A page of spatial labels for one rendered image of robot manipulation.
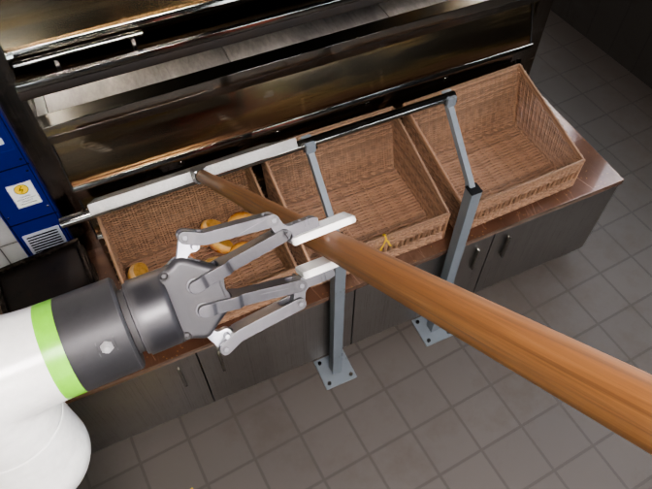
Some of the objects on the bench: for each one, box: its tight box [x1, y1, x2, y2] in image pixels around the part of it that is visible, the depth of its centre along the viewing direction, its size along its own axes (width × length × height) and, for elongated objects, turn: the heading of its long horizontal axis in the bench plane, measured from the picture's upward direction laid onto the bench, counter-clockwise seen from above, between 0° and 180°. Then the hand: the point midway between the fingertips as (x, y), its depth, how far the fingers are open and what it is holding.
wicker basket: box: [96, 167, 298, 325], centre depth 214 cm, size 49×56×28 cm
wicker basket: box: [403, 63, 586, 229], centre depth 243 cm, size 49×56×28 cm
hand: (326, 244), depth 64 cm, fingers closed on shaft, 3 cm apart
